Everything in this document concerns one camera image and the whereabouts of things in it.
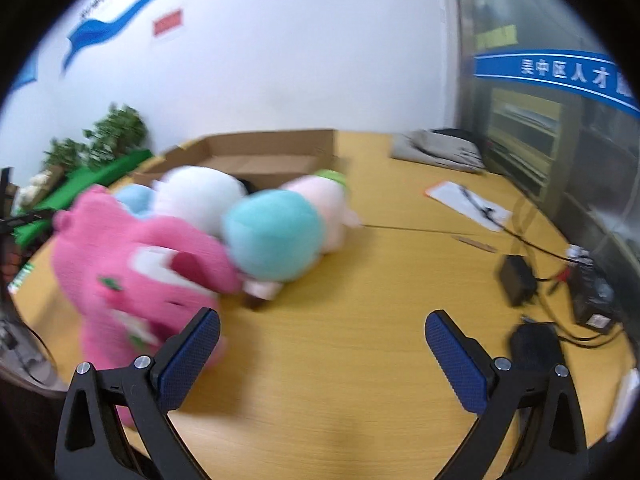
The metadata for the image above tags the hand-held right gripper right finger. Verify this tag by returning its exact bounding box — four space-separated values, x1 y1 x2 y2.
424 310 588 480

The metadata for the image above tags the blue banner sign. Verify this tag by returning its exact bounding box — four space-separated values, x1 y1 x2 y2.
472 50 640 116

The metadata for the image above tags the pink plush bear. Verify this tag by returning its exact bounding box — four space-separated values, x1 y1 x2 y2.
52 184 246 431

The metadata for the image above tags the white black panda plush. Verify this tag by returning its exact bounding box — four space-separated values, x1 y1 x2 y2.
150 166 248 238

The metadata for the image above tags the black power adapter with cables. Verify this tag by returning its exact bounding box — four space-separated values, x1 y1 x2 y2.
500 225 628 348

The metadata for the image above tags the cardboard box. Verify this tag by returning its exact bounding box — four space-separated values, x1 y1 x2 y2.
131 129 337 196

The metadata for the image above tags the grey fabric bag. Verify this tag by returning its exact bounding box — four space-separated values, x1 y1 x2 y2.
391 129 487 175

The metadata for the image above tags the green white label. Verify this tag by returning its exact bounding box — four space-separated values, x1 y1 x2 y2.
7 261 34 294

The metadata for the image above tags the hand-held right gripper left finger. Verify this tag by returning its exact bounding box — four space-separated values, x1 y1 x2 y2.
54 306 222 480

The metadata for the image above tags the teal round plush toy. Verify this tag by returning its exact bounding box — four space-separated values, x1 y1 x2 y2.
221 190 326 303

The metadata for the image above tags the yellow sticker on glass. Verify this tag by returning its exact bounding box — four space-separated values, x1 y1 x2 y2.
475 24 519 51

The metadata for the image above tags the artificial green plant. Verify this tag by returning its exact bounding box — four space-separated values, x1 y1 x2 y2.
42 137 90 173
82 102 149 167

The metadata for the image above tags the yellow shelf cabinet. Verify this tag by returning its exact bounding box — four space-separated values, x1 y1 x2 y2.
487 85 567 202

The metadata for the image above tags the black device with label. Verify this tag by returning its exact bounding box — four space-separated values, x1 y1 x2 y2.
570 260 622 336

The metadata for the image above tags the blue wall ribbon decoration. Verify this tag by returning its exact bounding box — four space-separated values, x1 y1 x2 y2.
60 0 361 77

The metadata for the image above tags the red wall label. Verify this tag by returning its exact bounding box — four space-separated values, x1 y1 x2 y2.
151 8 185 39

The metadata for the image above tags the light blue plush toy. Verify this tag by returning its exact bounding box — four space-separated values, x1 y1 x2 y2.
114 185 157 219

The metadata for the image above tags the white paper sheet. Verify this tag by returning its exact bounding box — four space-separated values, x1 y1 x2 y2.
424 180 513 233

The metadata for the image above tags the wooden pencil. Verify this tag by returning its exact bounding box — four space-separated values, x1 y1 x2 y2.
452 234 496 252

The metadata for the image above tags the white paper at edge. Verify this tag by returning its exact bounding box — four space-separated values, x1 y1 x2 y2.
605 360 640 443

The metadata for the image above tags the black pouch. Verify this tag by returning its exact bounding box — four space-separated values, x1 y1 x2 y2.
509 322 567 378

